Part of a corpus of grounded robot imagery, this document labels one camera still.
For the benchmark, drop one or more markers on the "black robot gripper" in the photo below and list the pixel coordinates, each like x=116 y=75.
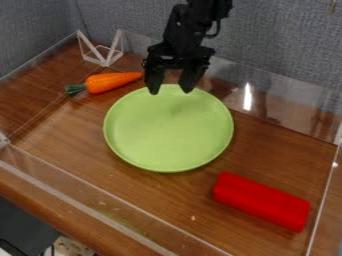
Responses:
x=163 y=57

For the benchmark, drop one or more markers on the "orange toy carrot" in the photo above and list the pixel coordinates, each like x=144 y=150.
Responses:
x=103 y=82

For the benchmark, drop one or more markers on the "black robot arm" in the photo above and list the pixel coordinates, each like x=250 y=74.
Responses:
x=194 y=21

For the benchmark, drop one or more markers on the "light green round plate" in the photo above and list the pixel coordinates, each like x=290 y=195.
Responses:
x=170 y=132

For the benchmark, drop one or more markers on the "red rectangular block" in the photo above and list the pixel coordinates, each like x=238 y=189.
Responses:
x=262 y=201

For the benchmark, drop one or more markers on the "clear acrylic corner bracket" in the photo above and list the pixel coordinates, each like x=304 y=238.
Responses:
x=100 y=54

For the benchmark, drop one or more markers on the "clear acrylic enclosure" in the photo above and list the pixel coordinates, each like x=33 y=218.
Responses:
x=61 y=174

